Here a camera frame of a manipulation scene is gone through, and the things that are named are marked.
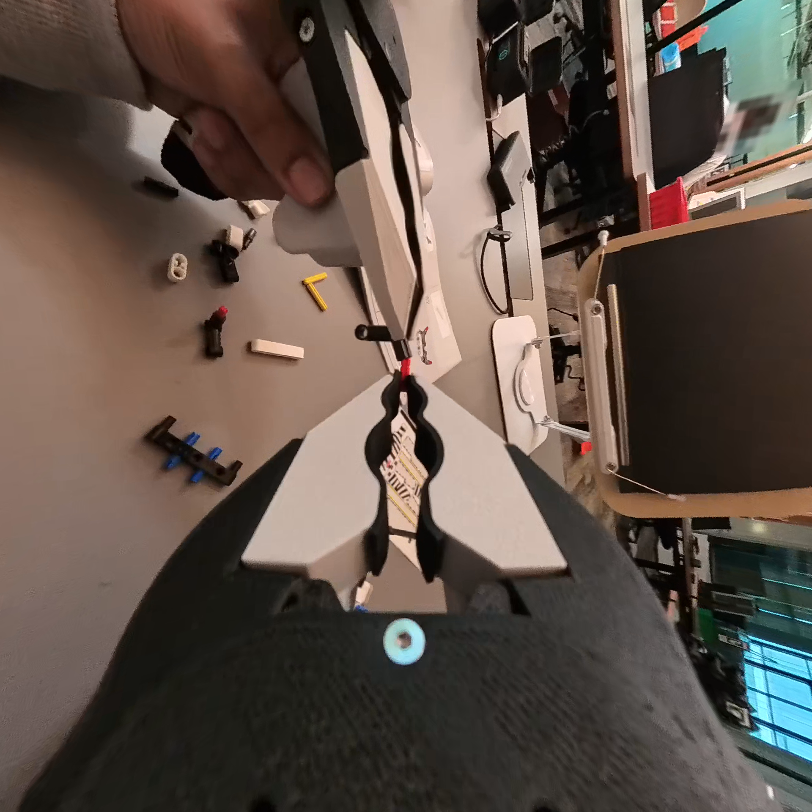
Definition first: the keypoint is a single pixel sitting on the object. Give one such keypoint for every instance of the small black lego pin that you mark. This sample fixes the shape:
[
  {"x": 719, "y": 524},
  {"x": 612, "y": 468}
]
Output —
[{"x": 160, "y": 187}]

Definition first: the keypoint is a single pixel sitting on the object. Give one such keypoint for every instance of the lego instruction booklet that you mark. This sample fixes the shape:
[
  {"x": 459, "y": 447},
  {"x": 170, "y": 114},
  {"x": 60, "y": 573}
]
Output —
[{"x": 438, "y": 304}]

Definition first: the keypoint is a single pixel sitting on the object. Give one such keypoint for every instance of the black lego connector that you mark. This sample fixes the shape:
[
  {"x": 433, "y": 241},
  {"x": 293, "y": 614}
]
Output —
[{"x": 402, "y": 347}]

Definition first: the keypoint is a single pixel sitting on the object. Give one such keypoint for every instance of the person's left forearm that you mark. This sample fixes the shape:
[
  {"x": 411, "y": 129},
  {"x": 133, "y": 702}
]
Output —
[{"x": 56, "y": 45}]

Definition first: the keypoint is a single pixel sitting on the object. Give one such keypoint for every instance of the person's left hand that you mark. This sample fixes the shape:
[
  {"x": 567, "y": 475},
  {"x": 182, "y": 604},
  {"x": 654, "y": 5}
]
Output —
[{"x": 224, "y": 75}]

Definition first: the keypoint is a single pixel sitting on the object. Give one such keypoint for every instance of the black lego beam blue pins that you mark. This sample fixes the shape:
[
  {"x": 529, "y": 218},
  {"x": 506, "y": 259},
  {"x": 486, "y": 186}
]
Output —
[{"x": 191, "y": 452}]

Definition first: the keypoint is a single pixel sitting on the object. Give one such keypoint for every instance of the zebra striped sticker sheet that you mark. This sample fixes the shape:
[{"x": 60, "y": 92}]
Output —
[{"x": 404, "y": 468}]

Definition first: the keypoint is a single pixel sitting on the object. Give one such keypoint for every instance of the black power bank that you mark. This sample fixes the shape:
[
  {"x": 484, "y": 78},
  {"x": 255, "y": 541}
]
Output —
[{"x": 507, "y": 167}]

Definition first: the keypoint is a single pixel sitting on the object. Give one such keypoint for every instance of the white lego beam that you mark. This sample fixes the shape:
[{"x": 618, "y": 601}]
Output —
[{"x": 275, "y": 351}]

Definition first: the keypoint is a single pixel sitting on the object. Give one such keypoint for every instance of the white stand base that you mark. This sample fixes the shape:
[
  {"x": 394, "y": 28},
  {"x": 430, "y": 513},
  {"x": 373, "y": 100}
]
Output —
[{"x": 507, "y": 378}]

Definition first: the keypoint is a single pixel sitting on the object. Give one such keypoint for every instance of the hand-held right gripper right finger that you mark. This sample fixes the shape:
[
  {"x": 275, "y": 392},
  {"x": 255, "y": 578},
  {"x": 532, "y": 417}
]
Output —
[{"x": 503, "y": 506}]

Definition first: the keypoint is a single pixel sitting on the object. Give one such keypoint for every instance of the red plastic crate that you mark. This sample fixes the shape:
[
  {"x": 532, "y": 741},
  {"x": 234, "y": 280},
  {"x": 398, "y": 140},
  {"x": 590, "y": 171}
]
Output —
[{"x": 667, "y": 206}]

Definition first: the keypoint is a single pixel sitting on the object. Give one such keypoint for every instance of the black board wooden frame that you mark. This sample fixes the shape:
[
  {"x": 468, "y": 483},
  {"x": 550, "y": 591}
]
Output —
[{"x": 716, "y": 355}]

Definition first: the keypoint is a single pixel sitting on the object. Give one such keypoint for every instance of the yellow lego angle beam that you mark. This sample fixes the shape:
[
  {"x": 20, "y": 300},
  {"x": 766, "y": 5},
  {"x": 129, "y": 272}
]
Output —
[{"x": 319, "y": 296}]

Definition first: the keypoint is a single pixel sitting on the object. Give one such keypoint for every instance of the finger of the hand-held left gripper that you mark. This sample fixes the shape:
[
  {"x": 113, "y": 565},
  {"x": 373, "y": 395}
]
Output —
[{"x": 379, "y": 221}]

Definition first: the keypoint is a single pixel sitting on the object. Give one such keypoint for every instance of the small white lego piece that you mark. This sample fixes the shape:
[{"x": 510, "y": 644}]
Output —
[{"x": 258, "y": 208}]

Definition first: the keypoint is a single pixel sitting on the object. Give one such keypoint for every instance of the white lego link piece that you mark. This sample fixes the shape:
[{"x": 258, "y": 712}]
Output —
[{"x": 180, "y": 267}]

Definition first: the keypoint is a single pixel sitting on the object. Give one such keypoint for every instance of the black camera battery charger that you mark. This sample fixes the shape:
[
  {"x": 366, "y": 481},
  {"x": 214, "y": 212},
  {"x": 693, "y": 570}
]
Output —
[
  {"x": 544, "y": 62},
  {"x": 506, "y": 62}
]

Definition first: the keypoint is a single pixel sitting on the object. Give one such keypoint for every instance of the black red lego piece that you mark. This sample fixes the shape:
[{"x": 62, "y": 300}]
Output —
[{"x": 216, "y": 335}]

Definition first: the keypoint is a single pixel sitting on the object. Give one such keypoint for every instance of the black white lego subassembly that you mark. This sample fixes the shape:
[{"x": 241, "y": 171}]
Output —
[{"x": 225, "y": 259}]

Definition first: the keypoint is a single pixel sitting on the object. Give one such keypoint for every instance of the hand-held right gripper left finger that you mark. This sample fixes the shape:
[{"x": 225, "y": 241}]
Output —
[{"x": 313, "y": 502}]

